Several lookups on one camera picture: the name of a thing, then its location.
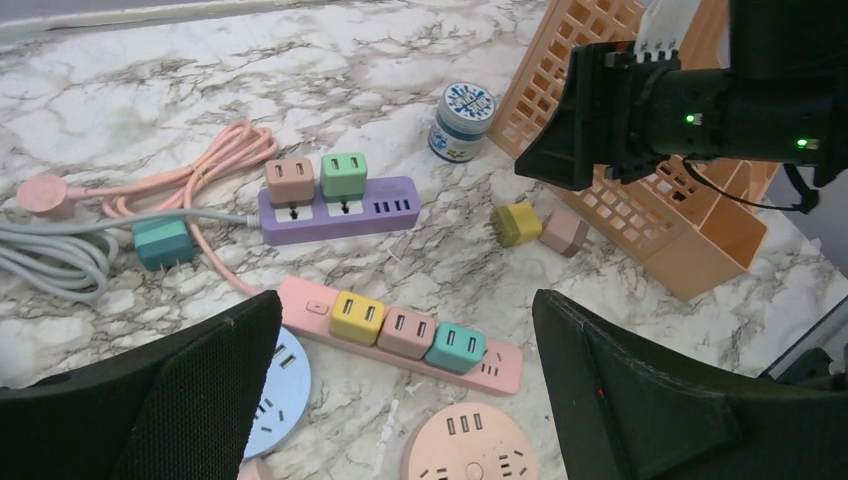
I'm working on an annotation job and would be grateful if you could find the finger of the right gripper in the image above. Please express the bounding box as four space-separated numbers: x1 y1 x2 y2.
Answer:
514 43 616 191

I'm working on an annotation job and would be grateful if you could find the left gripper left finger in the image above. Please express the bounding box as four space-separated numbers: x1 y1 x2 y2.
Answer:
1 291 282 479

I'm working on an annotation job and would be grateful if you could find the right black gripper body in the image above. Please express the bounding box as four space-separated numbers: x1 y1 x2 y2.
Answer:
604 52 734 184

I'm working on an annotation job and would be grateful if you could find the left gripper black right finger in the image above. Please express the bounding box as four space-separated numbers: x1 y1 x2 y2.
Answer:
532 290 847 479

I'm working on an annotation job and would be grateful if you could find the yellow charger plug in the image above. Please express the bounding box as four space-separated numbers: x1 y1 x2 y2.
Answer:
489 202 543 248
328 291 387 347

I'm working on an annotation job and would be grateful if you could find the teal charger plug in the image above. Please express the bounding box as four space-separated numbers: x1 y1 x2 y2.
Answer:
423 322 486 375

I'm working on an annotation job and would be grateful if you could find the pink dual USB charger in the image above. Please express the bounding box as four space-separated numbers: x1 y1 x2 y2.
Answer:
264 157 315 208

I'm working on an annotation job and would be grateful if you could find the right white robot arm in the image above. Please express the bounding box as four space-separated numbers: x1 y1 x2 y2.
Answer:
514 1 847 208

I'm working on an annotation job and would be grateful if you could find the dusty pink charger plug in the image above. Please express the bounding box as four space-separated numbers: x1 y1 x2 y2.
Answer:
538 209 590 258

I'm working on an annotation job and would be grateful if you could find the green charger plug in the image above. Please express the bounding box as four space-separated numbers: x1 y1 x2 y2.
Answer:
319 152 368 203

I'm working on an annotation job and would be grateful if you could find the blue round power socket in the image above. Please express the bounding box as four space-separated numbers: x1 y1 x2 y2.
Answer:
244 327 312 460

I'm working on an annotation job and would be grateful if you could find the orange mesh file organizer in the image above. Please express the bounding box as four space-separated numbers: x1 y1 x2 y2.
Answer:
489 0 778 301

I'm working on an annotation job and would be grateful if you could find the blue patterned tape roll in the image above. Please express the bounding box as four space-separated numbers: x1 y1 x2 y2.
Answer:
428 82 497 164

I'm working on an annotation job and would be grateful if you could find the pink round power socket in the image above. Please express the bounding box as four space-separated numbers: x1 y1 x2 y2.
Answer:
399 402 539 480

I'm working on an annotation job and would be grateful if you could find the pink long power strip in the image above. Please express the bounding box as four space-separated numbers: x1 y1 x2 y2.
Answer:
278 276 523 396

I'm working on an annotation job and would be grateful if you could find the purple power strip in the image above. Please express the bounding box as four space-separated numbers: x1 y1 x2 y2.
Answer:
257 176 421 246

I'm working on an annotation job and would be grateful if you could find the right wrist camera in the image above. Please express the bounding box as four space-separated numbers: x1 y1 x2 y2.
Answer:
633 0 701 63

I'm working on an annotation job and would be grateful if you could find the teal plug near cables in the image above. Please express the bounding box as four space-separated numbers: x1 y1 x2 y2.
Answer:
131 217 195 271

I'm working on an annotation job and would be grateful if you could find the grey coiled cable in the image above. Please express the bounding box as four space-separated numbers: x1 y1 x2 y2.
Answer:
0 207 261 306

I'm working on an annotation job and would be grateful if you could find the salmon coiled cable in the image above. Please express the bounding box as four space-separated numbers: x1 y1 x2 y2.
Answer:
15 119 283 298

